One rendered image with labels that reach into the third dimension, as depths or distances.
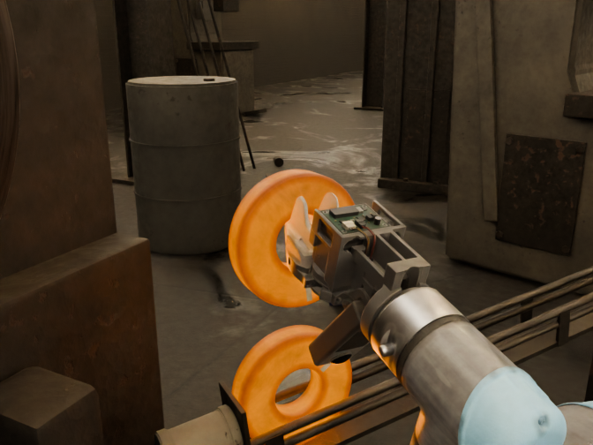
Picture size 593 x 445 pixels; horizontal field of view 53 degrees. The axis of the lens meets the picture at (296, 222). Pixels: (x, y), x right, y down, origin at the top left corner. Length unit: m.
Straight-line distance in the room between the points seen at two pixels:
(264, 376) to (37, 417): 0.26
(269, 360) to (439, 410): 0.30
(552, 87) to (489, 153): 0.38
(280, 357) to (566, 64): 2.22
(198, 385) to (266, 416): 1.35
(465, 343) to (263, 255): 0.27
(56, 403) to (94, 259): 0.20
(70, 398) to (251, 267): 0.22
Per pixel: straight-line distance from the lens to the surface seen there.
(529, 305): 1.05
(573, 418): 0.61
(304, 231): 0.62
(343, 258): 0.54
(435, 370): 0.47
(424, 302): 0.50
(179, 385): 2.11
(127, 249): 0.78
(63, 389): 0.65
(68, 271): 0.73
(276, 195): 0.64
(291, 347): 0.73
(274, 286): 0.67
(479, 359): 0.46
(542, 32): 2.80
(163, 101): 3.03
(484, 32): 2.87
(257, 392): 0.74
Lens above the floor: 1.13
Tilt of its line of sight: 18 degrees down
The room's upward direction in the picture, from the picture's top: straight up
